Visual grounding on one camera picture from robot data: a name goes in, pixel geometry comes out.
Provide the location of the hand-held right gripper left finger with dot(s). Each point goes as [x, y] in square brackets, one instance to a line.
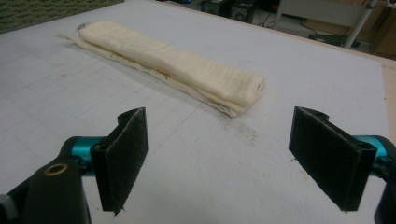
[120, 161]

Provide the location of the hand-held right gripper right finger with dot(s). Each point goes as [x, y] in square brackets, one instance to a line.
[330, 158]

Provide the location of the cream cloth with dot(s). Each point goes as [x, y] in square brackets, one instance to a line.
[174, 67]

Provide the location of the white metal stand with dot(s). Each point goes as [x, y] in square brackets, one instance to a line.
[330, 18]

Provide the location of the green woven carpet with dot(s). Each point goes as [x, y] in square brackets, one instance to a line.
[40, 11]

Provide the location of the black speaker box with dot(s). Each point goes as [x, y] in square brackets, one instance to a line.
[239, 11]

